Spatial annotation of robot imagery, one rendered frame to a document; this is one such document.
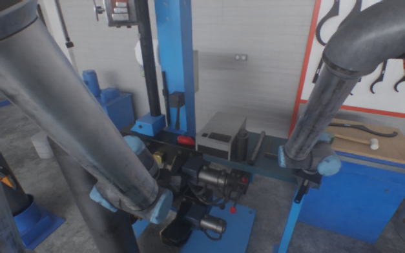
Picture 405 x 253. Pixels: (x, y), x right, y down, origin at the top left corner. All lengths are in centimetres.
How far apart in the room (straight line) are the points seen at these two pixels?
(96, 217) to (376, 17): 121
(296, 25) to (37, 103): 271
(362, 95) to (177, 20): 230
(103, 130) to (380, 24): 51
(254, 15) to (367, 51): 243
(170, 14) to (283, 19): 168
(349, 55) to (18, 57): 53
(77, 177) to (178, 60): 91
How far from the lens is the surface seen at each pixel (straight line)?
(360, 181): 215
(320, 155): 94
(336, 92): 60
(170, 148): 150
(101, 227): 125
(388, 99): 311
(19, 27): 28
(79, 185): 106
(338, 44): 53
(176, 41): 144
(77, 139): 34
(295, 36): 284
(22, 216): 258
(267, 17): 286
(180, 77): 148
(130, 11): 93
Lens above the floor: 189
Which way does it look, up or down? 29 degrees down
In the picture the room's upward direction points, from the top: 1 degrees counter-clockwise
